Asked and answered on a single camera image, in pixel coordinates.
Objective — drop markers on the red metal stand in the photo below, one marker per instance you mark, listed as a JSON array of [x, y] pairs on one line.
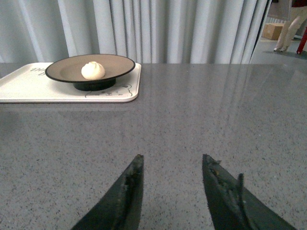
[[302, 43]]

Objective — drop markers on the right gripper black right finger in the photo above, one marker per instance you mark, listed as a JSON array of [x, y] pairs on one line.
[[231, 205]]

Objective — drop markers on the brown cardboard box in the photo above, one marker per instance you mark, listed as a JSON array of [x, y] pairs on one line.
[[272, 31]]

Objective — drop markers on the white printed serving tray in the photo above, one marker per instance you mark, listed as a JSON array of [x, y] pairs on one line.
[[29, 84]]

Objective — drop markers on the grey pleated curtain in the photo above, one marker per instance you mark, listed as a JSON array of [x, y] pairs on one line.
[[147, 31]]

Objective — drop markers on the tan plate with black rim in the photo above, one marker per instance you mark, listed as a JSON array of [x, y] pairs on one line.
[[68, 70]]

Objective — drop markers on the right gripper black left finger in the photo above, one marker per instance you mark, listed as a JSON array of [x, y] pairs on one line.
[[120, 207]]

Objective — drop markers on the white steamed bun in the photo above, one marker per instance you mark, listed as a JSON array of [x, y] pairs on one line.
[[93, 71]]

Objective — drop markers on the person in beige trousers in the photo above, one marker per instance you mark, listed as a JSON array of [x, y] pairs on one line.
[[298, 14]]

